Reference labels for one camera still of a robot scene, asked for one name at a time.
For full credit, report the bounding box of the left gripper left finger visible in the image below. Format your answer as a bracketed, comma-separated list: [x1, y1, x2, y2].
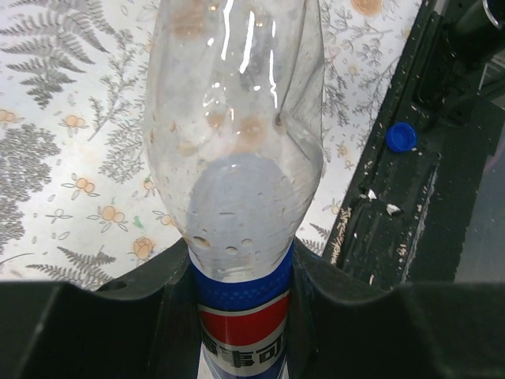
[1, 240, 200, 378]

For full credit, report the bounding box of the blue bottle cap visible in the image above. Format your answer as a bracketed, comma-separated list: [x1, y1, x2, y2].
[385, 122, 417, 153]

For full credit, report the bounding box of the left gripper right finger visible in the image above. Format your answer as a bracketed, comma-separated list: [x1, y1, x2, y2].
[287, 242, 504, 378]

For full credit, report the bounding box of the floral tablecloth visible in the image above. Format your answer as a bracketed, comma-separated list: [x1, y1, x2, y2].
[1, 1, 421, 290]

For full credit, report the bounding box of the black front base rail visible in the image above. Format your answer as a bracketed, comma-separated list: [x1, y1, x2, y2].
[323, 1, 504, 290]

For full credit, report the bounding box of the clear Pepsi bottle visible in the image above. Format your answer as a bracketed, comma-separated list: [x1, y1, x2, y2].
[144, 1, 324, 378]

